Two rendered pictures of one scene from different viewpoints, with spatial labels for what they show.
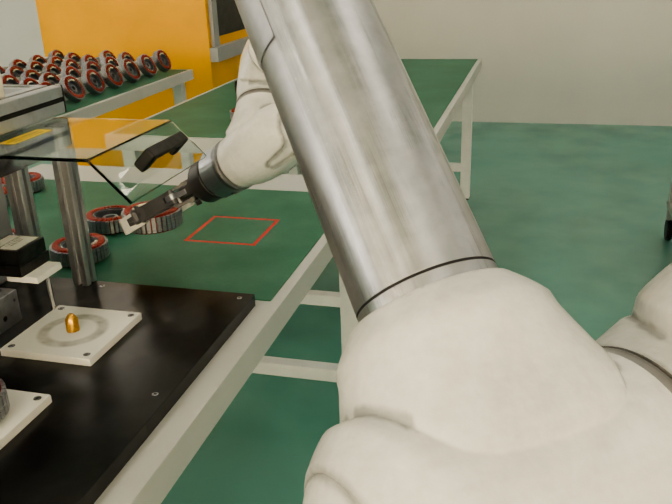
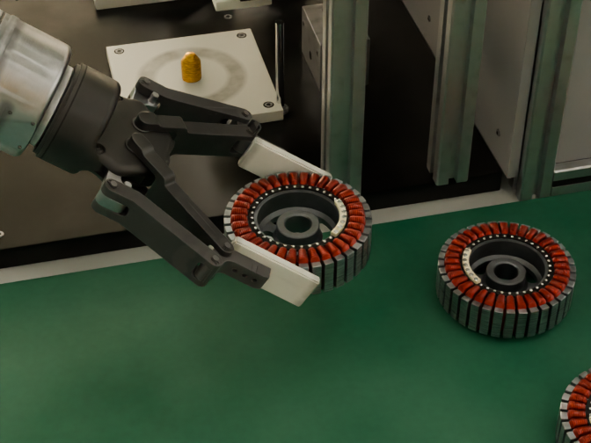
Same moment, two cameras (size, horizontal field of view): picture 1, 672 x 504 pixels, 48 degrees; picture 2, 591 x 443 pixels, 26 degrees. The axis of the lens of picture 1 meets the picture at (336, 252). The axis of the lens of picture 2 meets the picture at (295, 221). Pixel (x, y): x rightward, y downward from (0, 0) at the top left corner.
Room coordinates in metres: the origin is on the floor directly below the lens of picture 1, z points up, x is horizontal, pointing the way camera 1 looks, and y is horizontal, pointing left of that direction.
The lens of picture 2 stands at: (1.99, -0.02, 1.49)
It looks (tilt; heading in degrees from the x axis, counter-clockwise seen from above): 41 degrees down; 151
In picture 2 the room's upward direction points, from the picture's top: straight up
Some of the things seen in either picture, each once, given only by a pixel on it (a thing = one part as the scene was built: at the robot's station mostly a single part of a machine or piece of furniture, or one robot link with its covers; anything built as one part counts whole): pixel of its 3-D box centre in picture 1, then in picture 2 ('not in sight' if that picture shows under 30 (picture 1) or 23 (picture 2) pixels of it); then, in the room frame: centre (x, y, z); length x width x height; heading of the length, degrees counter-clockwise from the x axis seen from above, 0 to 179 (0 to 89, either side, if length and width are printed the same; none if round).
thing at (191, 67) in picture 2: (71, 322); (191, 65); (1.03, 0.41, 0.80); 0.02 x 0.02 x 0.03
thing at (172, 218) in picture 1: (152, 216); (297, 231); (1.35, 0.34, 0.85); 0.11 x 0.11 x 0.04
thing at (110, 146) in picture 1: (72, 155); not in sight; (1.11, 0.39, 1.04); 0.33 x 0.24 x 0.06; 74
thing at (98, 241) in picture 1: (79, 249); (505, 278); (1.40, 0.51, 0.77); 0.11 x 0.11 x 0.04
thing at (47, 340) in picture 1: (73, 333); (192, 82); (1.03, 0.41, 0.78); 0.15 x 0.15 x 0.01; 74
